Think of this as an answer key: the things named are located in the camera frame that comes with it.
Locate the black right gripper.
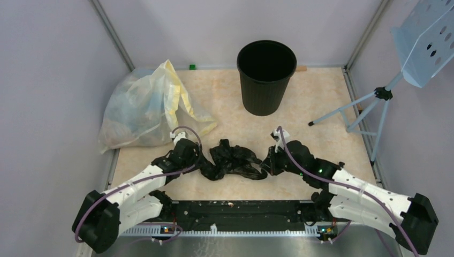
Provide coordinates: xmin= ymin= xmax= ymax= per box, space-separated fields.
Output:
xmin=260 ymin=143 xmax=305 ymax=176

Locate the black plastic trash bag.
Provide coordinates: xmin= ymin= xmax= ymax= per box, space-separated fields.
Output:
xmin=196 ymin=139 xmax=267 ymax=181

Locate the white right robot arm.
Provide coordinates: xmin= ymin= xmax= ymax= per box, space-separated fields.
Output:
xmin=261 ymin=127 xmax=439 ymax=255

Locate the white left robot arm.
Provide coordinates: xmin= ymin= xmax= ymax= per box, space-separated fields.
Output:
xmin=72 ymin=126 xmax=202 ymax=253

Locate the black plastic trash bin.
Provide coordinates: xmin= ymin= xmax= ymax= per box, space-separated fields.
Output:
xmin=237 ymin=40 xmax=297 ymax=116

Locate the translucent yellow plastic bag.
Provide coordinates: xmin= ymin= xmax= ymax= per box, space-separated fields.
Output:
xmin=98 ymin=60 xmax=217 ymax=153

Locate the small wooden block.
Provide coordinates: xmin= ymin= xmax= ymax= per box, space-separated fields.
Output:
xmin=295 ymin=66 xmax=307 ymax=72

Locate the light blue tripod stand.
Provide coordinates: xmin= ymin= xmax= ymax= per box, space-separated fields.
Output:
xmin=308 ymin=72 xmax=404 ymax=167

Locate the perforated light blue panel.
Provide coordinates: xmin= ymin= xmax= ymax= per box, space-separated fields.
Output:
xmin=391 ymin=0 xmax=453 ymax=88

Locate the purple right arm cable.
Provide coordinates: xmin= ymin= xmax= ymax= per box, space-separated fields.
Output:
xmin=276 ymin=126 xmax=423 ymax=257

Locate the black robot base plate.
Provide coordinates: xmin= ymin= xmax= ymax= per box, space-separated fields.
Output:
xmin=152 ymin=199 xmax=341 ymax=233

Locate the white slotted cable duct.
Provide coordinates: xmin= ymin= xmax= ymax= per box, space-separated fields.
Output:
xmin=121 ymin=224 xmax=334 ymax=238

